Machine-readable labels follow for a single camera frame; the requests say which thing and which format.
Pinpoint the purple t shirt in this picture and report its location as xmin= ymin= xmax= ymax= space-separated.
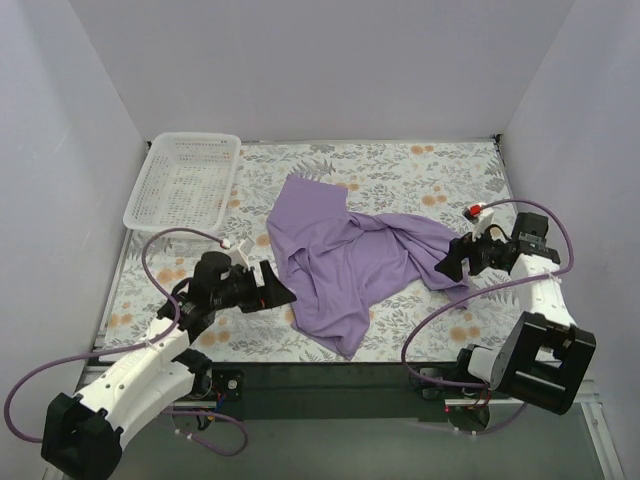
xmin=266 ymin=175 xmax=469 ymax=359

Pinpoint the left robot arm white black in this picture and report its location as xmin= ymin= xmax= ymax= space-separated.
xmin=41 ymin=252 xmax=296 ymax=479

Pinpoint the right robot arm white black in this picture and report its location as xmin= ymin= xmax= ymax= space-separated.
xmin=435 ymin=205 xmax=596 ymax=415

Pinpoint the white plastic basket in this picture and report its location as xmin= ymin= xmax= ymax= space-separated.
xmin=123 ymin=132 xmax=241 ymax=233

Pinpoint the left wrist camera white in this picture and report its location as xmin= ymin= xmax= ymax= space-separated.
xmin=226 ymin=239 xmax=255 ymax=269

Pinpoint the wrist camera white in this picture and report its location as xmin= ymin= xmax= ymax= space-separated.
xmin=463 ymin=203 xmax=494 ymax=240
xmin=226 ymin=239 xmax=255 ymax=269

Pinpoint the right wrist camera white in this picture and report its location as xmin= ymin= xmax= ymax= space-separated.
xmin=463 ymin=203 xmax=494 ymax=240

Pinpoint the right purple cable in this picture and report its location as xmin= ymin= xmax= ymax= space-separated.
xmin=401 ymin=198 xmax=576 ymax=437

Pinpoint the purple cable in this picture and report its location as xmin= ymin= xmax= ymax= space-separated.
xmin=3 ymin=227 xmax=250 ymax=457
xmin=401 ymin=198 xmax=576 ymax=437

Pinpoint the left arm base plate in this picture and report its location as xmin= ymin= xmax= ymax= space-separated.
xmin=190 ymin=369 xmax=244 ymax=402

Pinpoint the aluminium frame rail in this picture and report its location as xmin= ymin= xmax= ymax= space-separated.
xmin=73 ymin=365 xmax=128 ymax=409

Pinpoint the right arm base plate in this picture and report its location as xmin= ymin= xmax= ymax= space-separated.
xmin=408 ymin=363 xmax=487 ymax=401

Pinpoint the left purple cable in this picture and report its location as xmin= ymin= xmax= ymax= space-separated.
xmin=3 ymin=227 xmax=250 ymax=457

